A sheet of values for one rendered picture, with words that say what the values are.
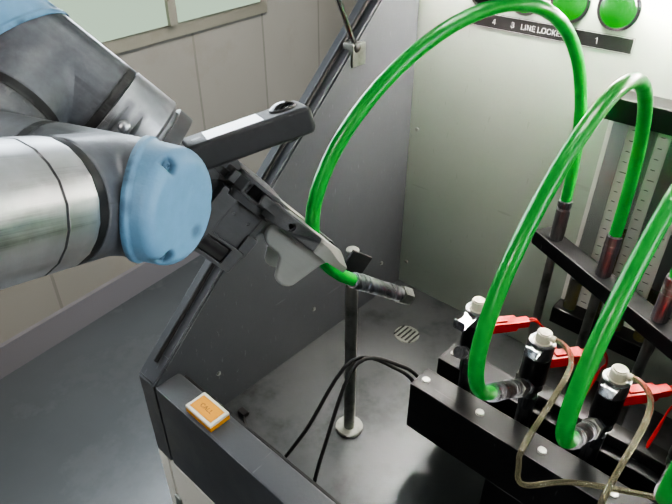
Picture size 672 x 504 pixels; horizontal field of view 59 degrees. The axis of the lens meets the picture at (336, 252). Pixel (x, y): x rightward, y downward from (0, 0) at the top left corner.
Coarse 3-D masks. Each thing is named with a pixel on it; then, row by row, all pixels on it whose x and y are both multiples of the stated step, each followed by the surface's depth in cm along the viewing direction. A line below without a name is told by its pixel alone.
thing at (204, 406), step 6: (204, 396) 75; (198, 402) 74; (204, 402) 74; (210, 402) 74; (186, 408) 74; (198, 408) 74; (204, 408) 74; (210, 408) 74; (216, 408) 74; (192, 414) 74; (204, 414) 73; (210, 414) 73; (216, 414) 73; (198, 420) 73; (210, 420) 72; (222, 420) 73; (204, 426) 73; (216, 426) 72
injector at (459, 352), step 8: (472, 312) 68; (472, 328) 69; (464, 336) 70; (472, 336) 69; (464, 344) 70; (456, 352) 69; (464, 352) 69; (464, 360) 72; (464, 368) 73; (464, 376) 74; (464, 384) 74
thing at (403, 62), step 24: (504, 0) 55; (528, 0) 56; (456, 24) 53; (552, 24) 60; (408, 48) 53; (576, 48) 63; (384, 72) 52; (576, 72) 65; (576, 96) 68; (360, 120) 53; (576, 120) 70; (336, 144) 53; (576, 168) 74; (312, 192) 54; (312, 216) 55
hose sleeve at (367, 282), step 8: (352, 272) 64; (360, 280) 63; (368, 280) 64; (376, 280) 65; (352, 288) 64; (360, 288) 64; (368, 288) 64; (376, 288) 65; (384, 288) 66; (392, 288) 67; (400, 288) 68; (384, 296) 66; (392, 296) 67; (400, 296) 68
